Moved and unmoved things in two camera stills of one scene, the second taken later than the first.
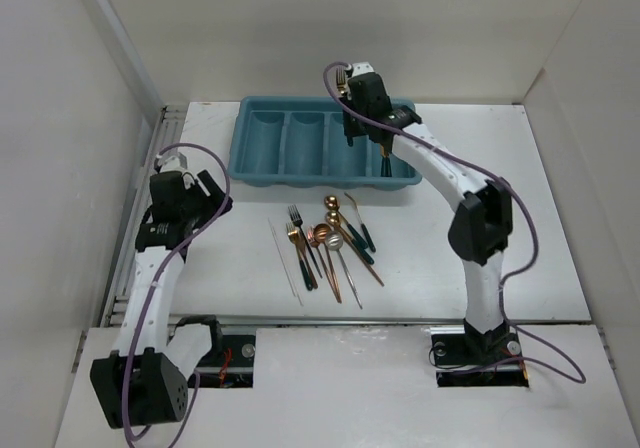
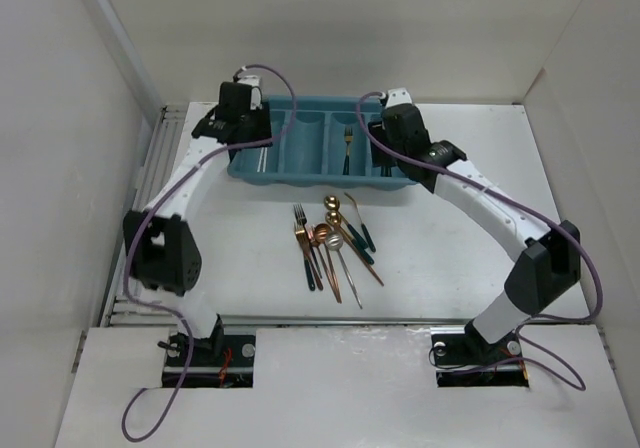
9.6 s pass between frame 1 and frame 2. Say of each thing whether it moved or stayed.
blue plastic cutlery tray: stayed
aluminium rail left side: stayed
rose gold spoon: moved
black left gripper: moved
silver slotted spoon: stayed
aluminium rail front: stayed
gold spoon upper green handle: stayed
